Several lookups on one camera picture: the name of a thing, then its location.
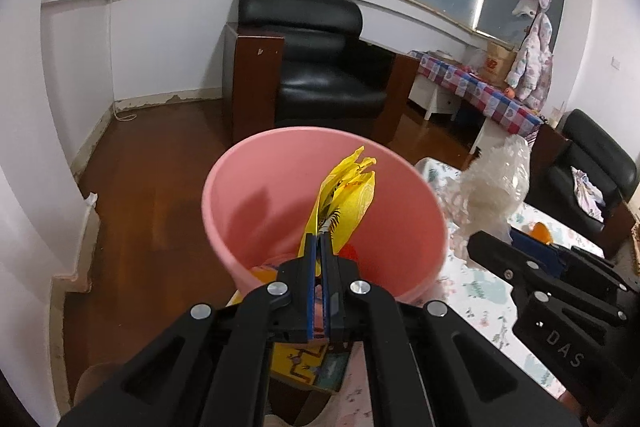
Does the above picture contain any yellow patterned box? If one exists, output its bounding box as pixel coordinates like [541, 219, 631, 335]
[270, 341, 352, 394]

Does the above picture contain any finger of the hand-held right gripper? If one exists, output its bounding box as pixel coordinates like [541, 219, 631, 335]
[467, 230, 567, 304]
[509, 231, 640, 294]

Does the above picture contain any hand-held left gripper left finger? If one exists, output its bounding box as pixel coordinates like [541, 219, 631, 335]
[57, 234, 322, 427]

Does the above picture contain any white table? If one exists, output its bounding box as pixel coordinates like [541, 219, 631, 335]
[407, 77, 493, 155]

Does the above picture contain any cardboard box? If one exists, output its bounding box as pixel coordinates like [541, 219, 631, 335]
[482, 41, 518, 82]

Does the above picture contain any pale patterned cloth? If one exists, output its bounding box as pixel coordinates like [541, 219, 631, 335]
[571, 167, 606, 222]

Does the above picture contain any pale padded jacket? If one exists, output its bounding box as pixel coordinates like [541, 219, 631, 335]
[505, 14, 555, 108]

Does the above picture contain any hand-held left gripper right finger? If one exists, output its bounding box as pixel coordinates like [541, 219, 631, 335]
[321, 234, 582, 427]

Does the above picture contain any table with checkered cloth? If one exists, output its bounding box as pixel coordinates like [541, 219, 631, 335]
[407, 50, 545, 126]

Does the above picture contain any pink plastic bucket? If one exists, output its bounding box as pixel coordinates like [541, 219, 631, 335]
[201, 126, 449, 308]

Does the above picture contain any floral bed sheet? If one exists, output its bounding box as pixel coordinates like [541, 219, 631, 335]
[340, 157, 608, 427]

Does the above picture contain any clear plastic bag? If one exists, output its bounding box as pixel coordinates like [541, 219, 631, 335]
[442, 134, 532, 260]

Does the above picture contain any yellow plastic wrapper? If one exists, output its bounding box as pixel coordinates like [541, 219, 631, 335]
[300, 146, 377, 258]

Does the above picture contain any black leather armchair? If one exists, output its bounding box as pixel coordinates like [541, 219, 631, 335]
[223, 0, 421, 145]
[525, 109, 640, 258]

